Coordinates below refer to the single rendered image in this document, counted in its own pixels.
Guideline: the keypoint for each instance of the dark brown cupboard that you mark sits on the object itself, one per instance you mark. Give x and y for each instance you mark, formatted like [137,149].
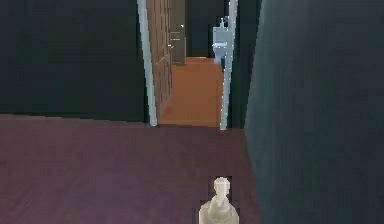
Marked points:
[178,33]

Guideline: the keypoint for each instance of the brown room door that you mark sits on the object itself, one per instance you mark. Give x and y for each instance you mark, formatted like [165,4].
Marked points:
[160,56]

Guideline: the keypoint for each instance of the white soap dispenser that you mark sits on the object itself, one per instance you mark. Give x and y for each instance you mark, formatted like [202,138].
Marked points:
[219,208]

